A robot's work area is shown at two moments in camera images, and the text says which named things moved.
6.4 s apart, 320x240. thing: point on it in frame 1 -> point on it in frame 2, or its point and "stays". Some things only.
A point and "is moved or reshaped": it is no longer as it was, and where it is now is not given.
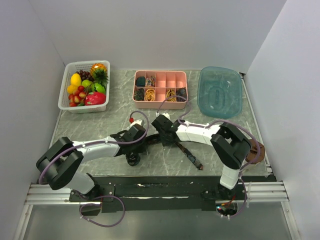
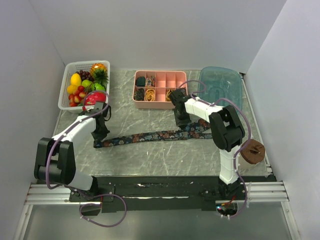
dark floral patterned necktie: x=157 y=138 is moved or reshaped
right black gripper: x=166 y=143 -> x=181 y=123
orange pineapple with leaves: x=99 y=73 stays
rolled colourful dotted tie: x=150 y=82 stays
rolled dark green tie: x=140 y=81 stays
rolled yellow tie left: x=150 y=95 stays
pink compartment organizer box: x=151 y=87 stays
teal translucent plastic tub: x=220 y=92 stays
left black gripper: x=141 y=149 -> x=100 y=136
